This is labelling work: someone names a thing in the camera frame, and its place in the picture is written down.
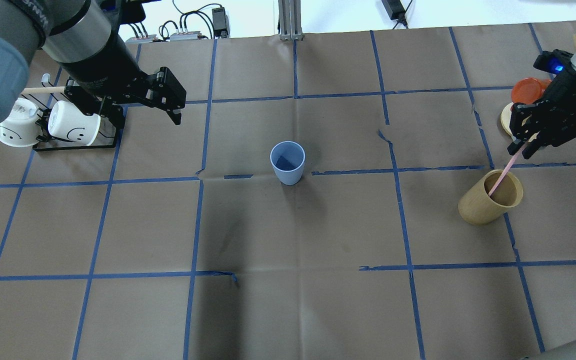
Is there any black power adapter right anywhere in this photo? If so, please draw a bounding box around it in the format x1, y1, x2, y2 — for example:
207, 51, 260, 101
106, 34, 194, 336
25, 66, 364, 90
381, 0, 409, 22

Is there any grey usb hub lower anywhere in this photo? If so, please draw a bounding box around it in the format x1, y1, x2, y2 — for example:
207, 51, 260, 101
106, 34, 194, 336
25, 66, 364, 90
125, 34, 160, 44

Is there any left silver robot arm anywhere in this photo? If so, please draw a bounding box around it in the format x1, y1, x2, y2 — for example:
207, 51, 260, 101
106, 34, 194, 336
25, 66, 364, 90
0, 0, 186, 125

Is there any blue plastic cup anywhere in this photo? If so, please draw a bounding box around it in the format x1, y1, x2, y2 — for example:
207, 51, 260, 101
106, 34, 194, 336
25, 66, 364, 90
269, 141, 306, 186

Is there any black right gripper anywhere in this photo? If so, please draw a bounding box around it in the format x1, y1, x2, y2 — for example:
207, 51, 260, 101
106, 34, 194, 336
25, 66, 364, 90
507, 50, 576, 160

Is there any yellow bamboo cylinder holder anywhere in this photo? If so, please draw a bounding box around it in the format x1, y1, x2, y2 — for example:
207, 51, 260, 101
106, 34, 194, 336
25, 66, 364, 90
457, 170, 524, 226

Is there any pink chopstick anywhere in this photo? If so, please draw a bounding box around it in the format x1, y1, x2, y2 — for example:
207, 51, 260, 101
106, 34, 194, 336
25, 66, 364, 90
487, 155, 519, 198

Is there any aluminium frame post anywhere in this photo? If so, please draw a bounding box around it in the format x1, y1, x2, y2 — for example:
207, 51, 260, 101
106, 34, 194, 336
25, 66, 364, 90
278, 0, 304, 41

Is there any white smiley cup far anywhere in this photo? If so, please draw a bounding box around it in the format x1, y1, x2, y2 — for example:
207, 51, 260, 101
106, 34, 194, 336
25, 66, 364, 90
0, 97, 42, 148

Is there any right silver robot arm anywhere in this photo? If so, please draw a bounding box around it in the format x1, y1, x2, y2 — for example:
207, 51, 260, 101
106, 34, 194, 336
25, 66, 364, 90
507, 48, 576, 160

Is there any black power adapter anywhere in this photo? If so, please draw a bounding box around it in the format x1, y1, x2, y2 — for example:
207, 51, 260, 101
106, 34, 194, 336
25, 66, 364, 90
212, 6, 230, 39
381, 0, 409, 22

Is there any brown paper table cover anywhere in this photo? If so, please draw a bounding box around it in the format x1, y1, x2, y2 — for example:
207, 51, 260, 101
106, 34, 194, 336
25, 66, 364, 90
0, 21, 576, 360

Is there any grey usb hub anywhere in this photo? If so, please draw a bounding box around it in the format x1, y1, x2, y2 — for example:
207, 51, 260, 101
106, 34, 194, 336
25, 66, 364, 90
125, 34, 160, 44
168, 30, 206, 42

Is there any orange mug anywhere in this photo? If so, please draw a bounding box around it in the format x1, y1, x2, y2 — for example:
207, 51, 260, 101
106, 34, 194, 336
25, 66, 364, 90
510, 77, 553, 104

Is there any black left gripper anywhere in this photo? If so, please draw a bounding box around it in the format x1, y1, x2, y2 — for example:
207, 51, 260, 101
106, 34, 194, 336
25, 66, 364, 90
64, 66, 187, 130

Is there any grey usb hub upper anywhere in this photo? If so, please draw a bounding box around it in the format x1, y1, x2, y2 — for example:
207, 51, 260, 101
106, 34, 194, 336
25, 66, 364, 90
168, 30, 206, 42

